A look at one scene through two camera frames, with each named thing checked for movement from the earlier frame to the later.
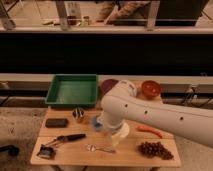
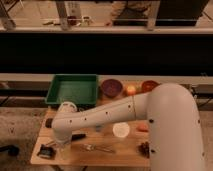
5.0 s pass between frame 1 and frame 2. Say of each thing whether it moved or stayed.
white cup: stayed
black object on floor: stayed
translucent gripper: moved
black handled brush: stayed
